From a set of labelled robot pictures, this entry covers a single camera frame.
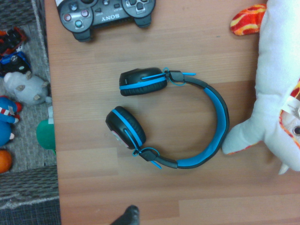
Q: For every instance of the blue and black toy car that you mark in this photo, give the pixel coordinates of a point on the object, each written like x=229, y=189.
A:
x=14, y=63

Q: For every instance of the white plush dragon toy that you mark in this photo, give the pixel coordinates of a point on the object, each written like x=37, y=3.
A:
x=273, y=77

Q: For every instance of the grey woven fabric basket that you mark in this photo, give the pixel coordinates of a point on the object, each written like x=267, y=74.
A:
x=30, y=180

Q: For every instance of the blue superhero plush toy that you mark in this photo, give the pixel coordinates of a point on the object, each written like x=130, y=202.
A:
x=5, y=122

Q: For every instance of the black and blue headphones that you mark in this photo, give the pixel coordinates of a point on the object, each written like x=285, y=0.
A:
x=216, y=110

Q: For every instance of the black Sony game controller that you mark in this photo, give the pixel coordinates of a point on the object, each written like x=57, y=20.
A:
x=106, y=16

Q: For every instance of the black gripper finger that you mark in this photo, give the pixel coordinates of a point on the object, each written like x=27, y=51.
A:
x=127, y=216

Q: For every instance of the orange ball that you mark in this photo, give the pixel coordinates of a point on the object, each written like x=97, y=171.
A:
x=4, y=161

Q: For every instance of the green plush toy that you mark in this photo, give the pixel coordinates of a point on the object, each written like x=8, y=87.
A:
x=46, y=136

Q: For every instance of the red and black toy car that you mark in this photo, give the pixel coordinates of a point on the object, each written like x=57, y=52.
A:
x=10, y=41

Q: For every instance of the grey spiky plush toy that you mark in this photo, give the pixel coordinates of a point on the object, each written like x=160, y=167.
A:
x=25, y=87

